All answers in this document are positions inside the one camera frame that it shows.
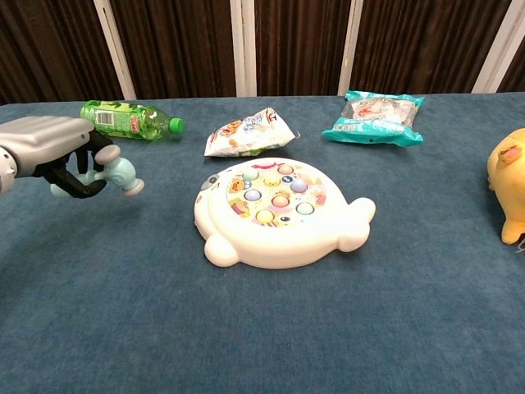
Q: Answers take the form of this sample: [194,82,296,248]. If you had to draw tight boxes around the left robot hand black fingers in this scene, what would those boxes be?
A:
[0,116,114,200]

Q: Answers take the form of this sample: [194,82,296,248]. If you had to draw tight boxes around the light blue toy hammer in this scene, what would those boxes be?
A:
[49,146,146,198]

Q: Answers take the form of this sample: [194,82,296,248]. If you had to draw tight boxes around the white whack-a-mole toy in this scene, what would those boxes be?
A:
[193,157,377,271]

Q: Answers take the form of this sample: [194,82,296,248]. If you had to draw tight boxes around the green tea plastic bottle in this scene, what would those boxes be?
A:
[80,100,185,142]

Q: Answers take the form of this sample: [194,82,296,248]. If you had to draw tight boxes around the dark brown pleated curtain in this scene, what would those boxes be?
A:
[0,0,525,106]

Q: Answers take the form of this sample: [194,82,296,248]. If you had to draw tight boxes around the white snack bag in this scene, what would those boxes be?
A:
[203,107,297,158]

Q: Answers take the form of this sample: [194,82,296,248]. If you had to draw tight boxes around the blue table cloth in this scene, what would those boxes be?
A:
[0,91,525,394]

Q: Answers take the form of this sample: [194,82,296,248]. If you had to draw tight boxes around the teal snack package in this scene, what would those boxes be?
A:
[322,90,426,148]

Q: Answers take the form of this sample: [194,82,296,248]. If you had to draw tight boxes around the yellow plush toy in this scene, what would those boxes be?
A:
[486,127,525,246]

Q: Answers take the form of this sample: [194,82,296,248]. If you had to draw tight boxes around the white frame pole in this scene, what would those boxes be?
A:
[93,0,137,101]
[471,0,525,94]
[229,0,258,98]
[337,0,364,97]

